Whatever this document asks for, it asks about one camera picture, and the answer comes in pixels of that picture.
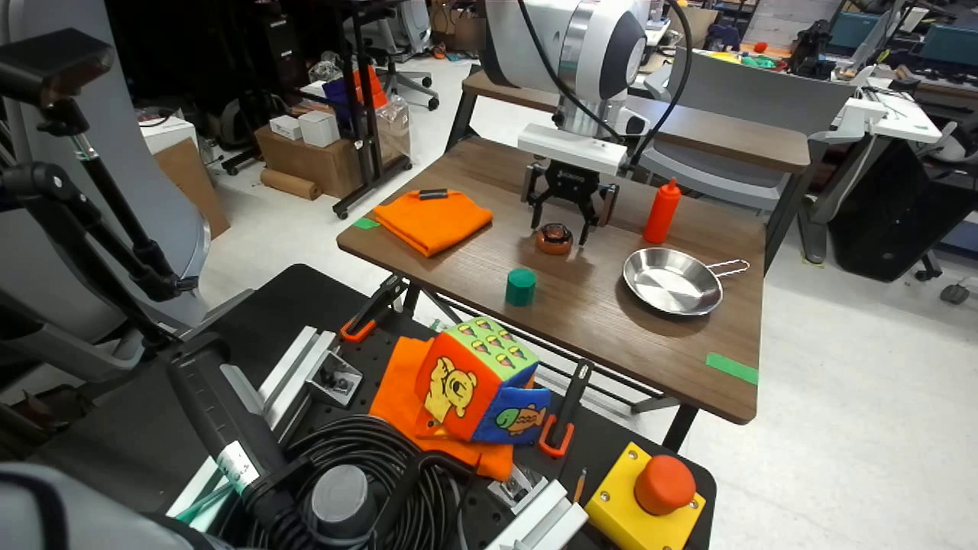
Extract green tape strip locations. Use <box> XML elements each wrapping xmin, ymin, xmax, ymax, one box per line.
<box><xmin>702</xmin><ymin>351</ymin><xmax>765</xmax><ymax>387</ymax></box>

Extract coiled black cable bundle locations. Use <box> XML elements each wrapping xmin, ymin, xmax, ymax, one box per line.
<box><xmin>237</xmin><ymin>410</ymin><xmax>472</xmax><ymax>550</ymax></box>

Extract black camera on tripod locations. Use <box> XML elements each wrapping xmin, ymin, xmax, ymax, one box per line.
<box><xmin>0</xmin><ymin>24</ymin><xmax>189</xmax><ymax>306</ymax></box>

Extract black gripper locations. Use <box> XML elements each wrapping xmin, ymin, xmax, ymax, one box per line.
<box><xmin>523</xmin><ymin>160</ymin><xmax>624</xmax><ymax>247</ymax></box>

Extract small green cup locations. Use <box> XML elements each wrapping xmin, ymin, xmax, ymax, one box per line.
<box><xmin>504</xmin><ymin>266</ymin><xmax>539</xmax><ymax>309</ymax></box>

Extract grey rounded robot base housing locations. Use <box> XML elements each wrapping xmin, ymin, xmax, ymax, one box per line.
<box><xmin>0</xmin><ymin>462</ymin><xmax>196</xmax><ymax>550</ymax></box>

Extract black office chair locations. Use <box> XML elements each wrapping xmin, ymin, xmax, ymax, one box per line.
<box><xmin>826</xmin><ymin>125</ymin><xmax>978</xmax><ymax>283</ymax></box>

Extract round grey knob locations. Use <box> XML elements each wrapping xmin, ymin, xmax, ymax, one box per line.
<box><xmin>306</xmin><ymin>462</ymin><xmax>373</xmax><ymax>542</ymax></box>

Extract folded orange cloth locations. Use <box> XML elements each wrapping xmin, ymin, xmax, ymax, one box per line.
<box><xmin>368</xmin><ymin>185</ymin><xmax>494</xmax><ymax>261</ymax></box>

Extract short aluminium extrusion rail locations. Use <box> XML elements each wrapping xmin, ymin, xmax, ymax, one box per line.
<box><xmin>486</xmin><ymin>476</ymin><xmax>590</xmax><ymax>550</ymax></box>

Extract open cardboard box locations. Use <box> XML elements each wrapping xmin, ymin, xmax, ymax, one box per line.
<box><xmin>250</xmin><ymin>99</ymin><xmax>413</xmax><ymax>201</ymax></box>

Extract tall cardboard box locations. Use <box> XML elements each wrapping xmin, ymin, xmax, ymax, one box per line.
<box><xmin>149</xmin><ymin>134</ymin><xmax>231</xmax><ymax>241</ymax></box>

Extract long aluminium extrusion rail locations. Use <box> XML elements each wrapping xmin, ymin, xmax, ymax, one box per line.
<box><xmin>165</xmin><ymin>324</ymin><xmax>343</xmax><ymax>526</ymax></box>

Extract colourful plush cube toy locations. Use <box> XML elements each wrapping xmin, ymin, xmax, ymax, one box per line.
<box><xmin>413</xmin><ymin>314</ymin><xmax>556</xmax><ymax>445</ymax></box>

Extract silver metal frying pan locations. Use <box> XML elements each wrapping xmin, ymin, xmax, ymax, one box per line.
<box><xmin>621</xmin><ymin>243</ymin><xmax>752</xmax><ymax>322</ymax></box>

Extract grey chair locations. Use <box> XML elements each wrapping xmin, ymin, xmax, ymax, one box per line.
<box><xmin>624</xmin><ymin>47</ymin><xmax>862</xmax><ymax>219</ymax></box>

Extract red ketchup squeeze bottle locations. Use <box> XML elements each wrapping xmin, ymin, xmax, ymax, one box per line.
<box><xmin>641</xmin><ymin>178</ymin><xmax>685</xmax><ymax>247</ymax></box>

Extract grey partition panel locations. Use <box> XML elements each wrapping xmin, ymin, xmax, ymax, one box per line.
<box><xmin>0</xmin><ymin>0</ymin><xmax>214</xmax><ymax>345</ymax></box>

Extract orange and black clamp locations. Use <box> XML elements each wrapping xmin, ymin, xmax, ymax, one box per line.
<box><xmin>337</xmin><ymin>271</ymin><xmax>410</xmax><ymax>348</ymax></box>
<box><xmin>533</xmin><ymin>361</ymin><xmax>595</xmax><ymax>462</ymax></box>

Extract small metal bracket with screws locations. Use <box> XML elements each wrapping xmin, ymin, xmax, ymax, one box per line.
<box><xmin>302</xmin><ymin>348</ymin><xmax>365</xmax><ymax>410</ymax></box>

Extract black rectangular post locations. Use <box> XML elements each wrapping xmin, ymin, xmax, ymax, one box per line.
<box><xmin>165</xmin><ymin>341</ymin><xmax>289</xmax><ymax>482</ymax></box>

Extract black metal stand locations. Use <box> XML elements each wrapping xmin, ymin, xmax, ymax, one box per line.
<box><xmin>330</xmin><ymin>0</ymin><xmax>415</xmax><ymax>219</ymax></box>

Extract yellow box with red button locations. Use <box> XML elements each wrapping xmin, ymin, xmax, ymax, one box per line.
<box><xmin>582</xmin><ymin>439</ymin><xmax>709</xmax><ymax>550</ymax></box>

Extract white desk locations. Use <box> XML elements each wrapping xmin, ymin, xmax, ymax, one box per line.
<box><xmin>794</xmin><ymin>81</ymin><xmax>948</xmax><ymax>266</ymax></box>

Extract brown wooden table with shelf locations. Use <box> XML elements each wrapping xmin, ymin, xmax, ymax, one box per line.
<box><xmin>333</xmin><ymin>65</ymin><xmax>814</xmax><ymax>454</ymax></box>

